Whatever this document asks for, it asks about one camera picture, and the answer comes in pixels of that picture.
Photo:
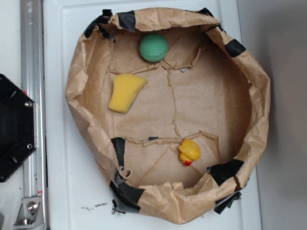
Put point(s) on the white plastic tray board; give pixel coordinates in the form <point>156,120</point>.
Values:
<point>79,197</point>

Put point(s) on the brown paper bag tray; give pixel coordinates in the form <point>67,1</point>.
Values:
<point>208,88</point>

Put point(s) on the yellow sponge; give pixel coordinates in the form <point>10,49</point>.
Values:
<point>125,90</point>

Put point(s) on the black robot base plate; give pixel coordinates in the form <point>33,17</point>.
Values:
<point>17,128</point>

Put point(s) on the yellow rubber duck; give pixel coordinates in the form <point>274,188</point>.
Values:
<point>189,152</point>

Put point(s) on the aluminium extrusion rail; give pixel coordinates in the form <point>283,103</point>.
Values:
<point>32,76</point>

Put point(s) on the metal corner bracket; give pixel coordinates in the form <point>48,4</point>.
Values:
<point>28,210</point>

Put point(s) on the green foam ball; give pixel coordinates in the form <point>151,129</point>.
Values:
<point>153,47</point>

